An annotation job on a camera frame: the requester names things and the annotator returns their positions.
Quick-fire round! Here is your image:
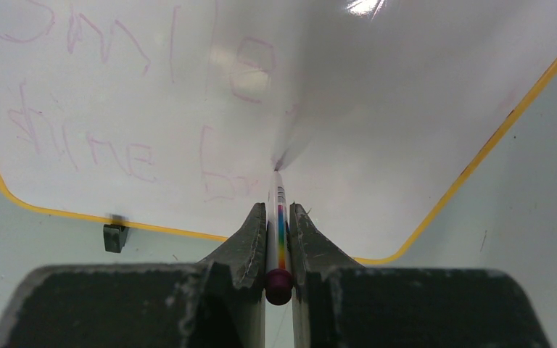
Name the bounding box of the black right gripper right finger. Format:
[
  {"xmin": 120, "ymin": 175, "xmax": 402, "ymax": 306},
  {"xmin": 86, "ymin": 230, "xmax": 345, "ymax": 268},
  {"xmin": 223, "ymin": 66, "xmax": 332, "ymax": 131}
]
[{"xmin": 289, "ymin": 203, "xmax": 550, "ymax": 347}]

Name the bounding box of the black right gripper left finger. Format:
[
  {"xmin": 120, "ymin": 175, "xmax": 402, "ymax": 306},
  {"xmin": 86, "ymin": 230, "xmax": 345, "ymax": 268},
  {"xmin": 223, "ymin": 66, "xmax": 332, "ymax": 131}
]
[{"xmin": 0, "ymin": 203, "xmax": 266, "ymax": 347}]

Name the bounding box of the white marker pen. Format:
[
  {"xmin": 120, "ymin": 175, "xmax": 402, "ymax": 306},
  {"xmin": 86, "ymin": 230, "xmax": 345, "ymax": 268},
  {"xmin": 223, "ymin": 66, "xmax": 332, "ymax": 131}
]
[{"xmin": 264, "ymin": 170, "xmax": 294, "ymax": 306}]

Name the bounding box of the yellow framed whiteboard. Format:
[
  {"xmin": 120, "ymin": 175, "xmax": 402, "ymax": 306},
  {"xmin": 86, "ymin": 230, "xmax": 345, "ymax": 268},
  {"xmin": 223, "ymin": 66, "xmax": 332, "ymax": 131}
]
[{"xmin": 0, "ymin": 1, "xmax": 557, "ymax": 261}]

